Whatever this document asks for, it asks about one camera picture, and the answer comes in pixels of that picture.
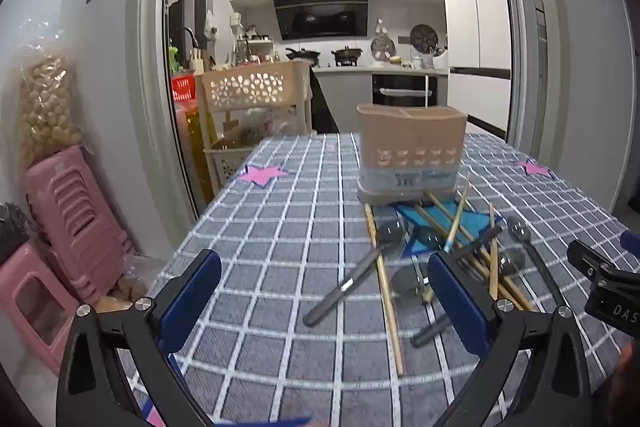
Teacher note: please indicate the kitchen faucet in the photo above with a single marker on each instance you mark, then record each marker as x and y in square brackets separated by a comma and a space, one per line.
[190, 38]

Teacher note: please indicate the red plastic basket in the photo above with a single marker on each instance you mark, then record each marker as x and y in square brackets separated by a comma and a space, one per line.
[183, 89]

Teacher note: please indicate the round black hanging pan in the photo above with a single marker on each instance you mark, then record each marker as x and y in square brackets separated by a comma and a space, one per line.
[424, 38]

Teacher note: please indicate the beige perforated trolley rack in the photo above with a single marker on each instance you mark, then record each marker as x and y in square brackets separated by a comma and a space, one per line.
[250, 89]

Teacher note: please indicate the stack of pink plastic stools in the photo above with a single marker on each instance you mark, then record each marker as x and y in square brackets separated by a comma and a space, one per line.
[75, 217]

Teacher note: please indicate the wooden chopstick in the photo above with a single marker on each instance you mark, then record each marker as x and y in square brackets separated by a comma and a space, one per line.
[385, 292]
[450, 216]
[434, 222]
[457, 219]
[493, 257]

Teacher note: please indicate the pink plastic stool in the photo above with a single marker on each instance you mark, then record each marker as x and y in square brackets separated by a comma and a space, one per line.
[30, 302]

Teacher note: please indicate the round hanging steamer plate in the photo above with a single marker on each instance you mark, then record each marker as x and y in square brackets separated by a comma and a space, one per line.
[383, 48]

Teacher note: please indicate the black cooking pot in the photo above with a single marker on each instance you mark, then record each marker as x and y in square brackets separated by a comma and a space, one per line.
[346, 53]

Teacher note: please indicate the white refrigerator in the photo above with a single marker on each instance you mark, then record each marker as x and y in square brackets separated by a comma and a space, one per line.
[475, 7]

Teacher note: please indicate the grey checkered star tablecloth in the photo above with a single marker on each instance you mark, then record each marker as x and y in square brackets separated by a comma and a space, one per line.
[280, 227]

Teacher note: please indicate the clear bag of nuts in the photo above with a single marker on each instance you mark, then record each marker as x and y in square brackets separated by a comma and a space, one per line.
[47, 107]

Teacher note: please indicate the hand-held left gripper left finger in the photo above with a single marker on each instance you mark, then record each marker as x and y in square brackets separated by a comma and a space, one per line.
[192, 302]

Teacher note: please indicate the built-in black oven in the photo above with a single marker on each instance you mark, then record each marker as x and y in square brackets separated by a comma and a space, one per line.
[404, 91]

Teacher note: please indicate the beige plastic utensil holder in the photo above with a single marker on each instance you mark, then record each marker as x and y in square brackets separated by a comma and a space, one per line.
[410, 147]

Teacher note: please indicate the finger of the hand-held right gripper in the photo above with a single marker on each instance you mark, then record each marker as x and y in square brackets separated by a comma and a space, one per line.
[631, 241]
[592, 259]

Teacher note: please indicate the yellow oil bottle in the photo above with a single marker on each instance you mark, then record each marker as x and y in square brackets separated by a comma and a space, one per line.
[196, 147]

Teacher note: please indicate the black wok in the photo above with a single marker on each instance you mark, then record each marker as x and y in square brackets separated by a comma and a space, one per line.
[302, 54]

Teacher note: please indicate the black range hood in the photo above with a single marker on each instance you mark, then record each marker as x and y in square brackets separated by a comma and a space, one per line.
[322, 14]

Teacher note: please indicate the clear floor bag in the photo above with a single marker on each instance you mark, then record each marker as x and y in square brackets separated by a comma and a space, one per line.
[122, 287]

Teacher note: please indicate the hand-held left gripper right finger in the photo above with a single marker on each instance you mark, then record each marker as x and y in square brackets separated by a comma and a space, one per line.
[457, 302]

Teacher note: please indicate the dark bag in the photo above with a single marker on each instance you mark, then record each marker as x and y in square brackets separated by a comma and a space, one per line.
[11, 229]

